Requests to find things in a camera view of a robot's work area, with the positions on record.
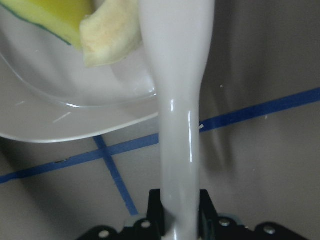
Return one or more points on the pale melon slice toy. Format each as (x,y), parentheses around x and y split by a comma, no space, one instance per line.
(111,33)

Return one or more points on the yellow green sponge piece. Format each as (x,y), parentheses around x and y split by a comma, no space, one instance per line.
(61,18)

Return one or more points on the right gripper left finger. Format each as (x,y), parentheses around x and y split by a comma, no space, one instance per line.
(155,213)

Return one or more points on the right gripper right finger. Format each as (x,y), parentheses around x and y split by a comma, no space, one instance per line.
(207,216)

